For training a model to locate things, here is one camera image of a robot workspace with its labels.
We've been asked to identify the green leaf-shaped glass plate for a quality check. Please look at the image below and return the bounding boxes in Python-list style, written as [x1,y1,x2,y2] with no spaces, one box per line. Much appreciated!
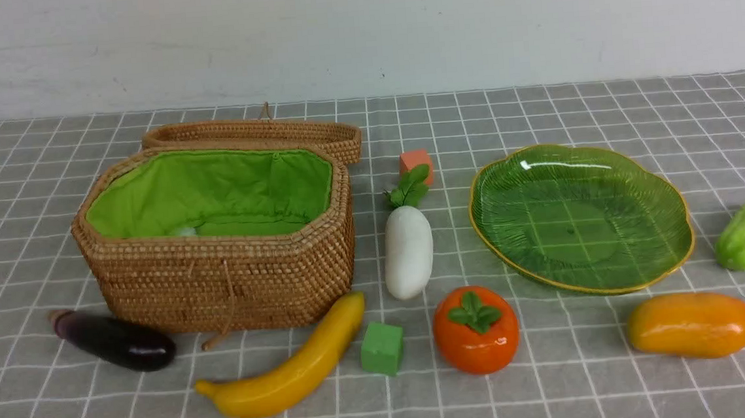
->
[468,144,696,296]

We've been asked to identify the green foam cube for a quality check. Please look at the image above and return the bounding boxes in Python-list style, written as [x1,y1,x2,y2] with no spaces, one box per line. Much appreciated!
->
[360,322,404,377]

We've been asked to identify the yellow banana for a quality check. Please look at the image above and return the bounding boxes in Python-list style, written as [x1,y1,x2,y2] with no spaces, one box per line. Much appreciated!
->
[194,291,365,418]

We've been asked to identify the woven rattan basket green lining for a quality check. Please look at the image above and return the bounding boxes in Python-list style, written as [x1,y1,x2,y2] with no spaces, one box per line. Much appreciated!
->
[71,142,356,334]

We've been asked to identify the orange yellow mango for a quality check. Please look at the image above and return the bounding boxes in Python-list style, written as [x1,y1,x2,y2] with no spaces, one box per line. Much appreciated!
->
[626,291,745,359]

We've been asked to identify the dark purple eggplant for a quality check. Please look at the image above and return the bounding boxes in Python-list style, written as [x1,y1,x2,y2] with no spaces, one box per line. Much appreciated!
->
[48,309,177,372]

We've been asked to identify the orange foam cube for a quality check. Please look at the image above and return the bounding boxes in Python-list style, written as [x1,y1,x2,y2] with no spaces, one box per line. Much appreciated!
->
[399,148,435,187]

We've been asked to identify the white radish green leaves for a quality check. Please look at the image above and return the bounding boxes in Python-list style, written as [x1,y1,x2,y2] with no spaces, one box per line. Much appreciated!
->
[384,164,434,301]

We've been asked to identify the orange persimmon green leaf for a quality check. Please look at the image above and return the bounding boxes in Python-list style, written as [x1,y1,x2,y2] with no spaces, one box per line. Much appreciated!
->
[432,285,521,375]

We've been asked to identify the grey checked tablecloth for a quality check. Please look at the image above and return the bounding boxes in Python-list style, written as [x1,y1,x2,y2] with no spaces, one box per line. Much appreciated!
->
[0,71,745,418]

